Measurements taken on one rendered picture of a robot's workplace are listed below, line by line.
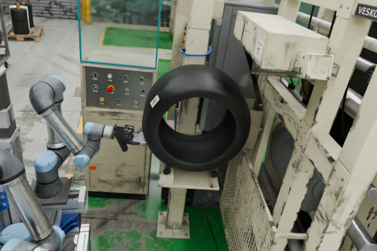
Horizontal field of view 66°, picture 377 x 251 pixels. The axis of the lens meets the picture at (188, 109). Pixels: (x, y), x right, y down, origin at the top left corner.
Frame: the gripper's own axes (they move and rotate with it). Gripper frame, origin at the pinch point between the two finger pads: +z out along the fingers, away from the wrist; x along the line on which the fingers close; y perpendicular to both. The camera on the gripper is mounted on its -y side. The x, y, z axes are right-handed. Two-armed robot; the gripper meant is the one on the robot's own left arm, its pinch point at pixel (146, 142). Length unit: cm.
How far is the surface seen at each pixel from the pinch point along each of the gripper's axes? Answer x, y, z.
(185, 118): 26.8, 6.7, 22.8
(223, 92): -12, 45, 32
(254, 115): 20, 22, 65
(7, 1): 848, -128, -495
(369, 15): -43, 95, 64
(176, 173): 0.7, -19.4, 22.8
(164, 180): -10.2, -16.8, 14.7
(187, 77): -6.7, 46.8, 12.8
